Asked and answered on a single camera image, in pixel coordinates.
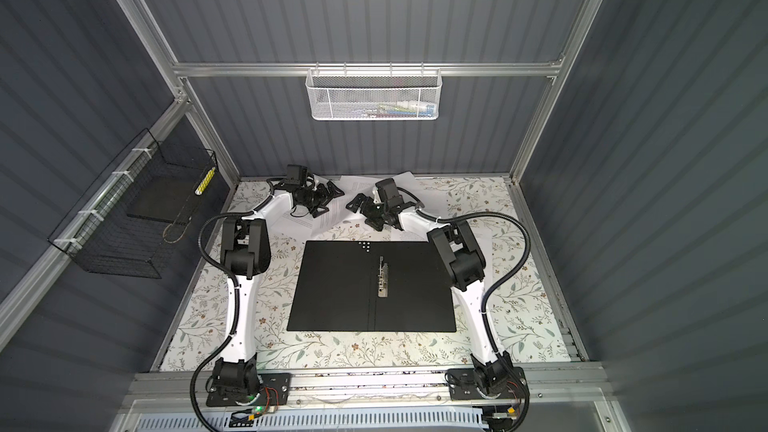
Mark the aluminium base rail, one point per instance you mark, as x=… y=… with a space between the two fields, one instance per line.
x=378 y=387

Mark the yellow marker in black basket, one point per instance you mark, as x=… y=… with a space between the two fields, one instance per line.
x=205 y=181

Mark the grey folder with black inside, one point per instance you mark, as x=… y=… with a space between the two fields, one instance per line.
x=372 y=286

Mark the printed sheet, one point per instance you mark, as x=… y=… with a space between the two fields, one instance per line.
x=435 y=201
x=301 y=225

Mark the white wire basket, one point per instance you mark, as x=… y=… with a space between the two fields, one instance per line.
x=335 y=97

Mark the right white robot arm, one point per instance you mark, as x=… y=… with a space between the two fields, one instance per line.
x=462 y=257

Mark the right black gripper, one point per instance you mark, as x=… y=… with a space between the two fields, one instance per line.
x=370 y=203

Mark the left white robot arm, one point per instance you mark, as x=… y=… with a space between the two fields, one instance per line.
x=245 y=256

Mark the black wire basket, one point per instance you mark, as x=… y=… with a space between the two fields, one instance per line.
x=132 y=224

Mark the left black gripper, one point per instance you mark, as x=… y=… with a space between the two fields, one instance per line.
x=326 y=199

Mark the pens in white basket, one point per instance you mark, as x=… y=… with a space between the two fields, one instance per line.
x=412 y=109

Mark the black pad in basket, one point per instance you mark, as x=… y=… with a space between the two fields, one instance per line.
x=168 y=200

